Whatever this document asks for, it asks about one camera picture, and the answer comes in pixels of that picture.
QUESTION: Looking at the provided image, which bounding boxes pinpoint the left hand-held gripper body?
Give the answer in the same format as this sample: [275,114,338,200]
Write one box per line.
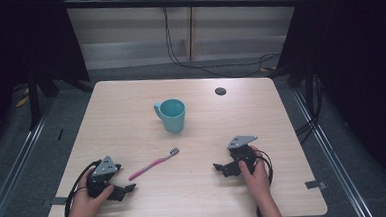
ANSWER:
[84,154,125,199]

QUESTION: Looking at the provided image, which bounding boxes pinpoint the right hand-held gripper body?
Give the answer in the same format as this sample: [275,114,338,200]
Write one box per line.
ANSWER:
[225,134,261,177]

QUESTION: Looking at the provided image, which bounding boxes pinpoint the pink toothbrush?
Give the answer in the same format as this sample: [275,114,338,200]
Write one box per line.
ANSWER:
[126,146,182,182]

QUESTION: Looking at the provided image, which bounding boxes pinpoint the teal cup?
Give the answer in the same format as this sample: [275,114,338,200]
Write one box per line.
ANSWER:
[153,98,188,136]

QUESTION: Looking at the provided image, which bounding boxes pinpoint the person's right hand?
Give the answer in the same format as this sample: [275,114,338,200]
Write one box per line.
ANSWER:
[237,145,272,204]

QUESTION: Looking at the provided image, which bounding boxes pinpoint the person's left hand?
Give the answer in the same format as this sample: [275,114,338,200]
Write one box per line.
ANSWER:
[65,174,117,217]

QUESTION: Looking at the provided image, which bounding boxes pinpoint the grey tape strip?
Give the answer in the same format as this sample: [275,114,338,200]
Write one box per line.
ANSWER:
[48,195,69,207]
[304,179,327,192]

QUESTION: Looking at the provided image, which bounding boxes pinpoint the black metal stand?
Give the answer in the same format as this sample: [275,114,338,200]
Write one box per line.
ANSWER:
[25,60,62,132]

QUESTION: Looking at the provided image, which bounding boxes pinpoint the yellow floor scrap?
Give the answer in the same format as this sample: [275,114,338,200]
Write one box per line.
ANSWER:
[14,87,31,109]

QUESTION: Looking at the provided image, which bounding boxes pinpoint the black curtain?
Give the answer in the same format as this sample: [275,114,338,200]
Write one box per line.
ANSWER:
[0,0,95,157]
[272,0,386,203]

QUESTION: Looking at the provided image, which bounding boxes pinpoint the black horizontal bar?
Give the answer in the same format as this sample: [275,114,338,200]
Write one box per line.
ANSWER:
[62,0,300,20]

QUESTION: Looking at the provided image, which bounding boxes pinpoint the right hand-held gripper black cable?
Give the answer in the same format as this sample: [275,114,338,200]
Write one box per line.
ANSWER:
[251,147,277,217]

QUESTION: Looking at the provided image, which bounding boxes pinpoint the hand-held gripper black cable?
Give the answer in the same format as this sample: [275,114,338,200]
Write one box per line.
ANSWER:
[251,147,277,217]
[61,158,107,217]

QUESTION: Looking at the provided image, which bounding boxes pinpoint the left hand-held gripper black cable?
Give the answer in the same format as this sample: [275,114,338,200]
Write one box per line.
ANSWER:
[61,158,107,217]

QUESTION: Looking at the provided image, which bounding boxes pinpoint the black floor cables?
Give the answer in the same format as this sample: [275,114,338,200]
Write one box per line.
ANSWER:
[291,74,328,146]

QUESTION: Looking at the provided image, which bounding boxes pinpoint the metal floor rail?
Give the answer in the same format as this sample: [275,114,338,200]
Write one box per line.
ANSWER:
[290,84,376,217]
[0,95,61,217]

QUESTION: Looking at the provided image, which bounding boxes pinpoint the black wall cables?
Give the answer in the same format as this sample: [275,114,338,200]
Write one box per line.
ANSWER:
[161,0,284,83]

